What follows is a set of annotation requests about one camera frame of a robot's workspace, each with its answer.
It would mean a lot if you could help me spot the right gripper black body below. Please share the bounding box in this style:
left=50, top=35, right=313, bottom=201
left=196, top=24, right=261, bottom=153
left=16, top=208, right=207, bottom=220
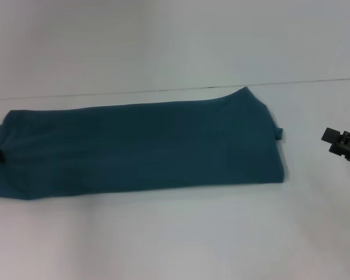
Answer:
left=328, top=131, right=350, bottom=167

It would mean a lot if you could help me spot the teal T-shirt with FREE print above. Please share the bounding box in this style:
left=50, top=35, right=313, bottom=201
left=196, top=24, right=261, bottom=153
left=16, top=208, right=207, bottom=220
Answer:
left=0, top=86, right=286, bottom=202

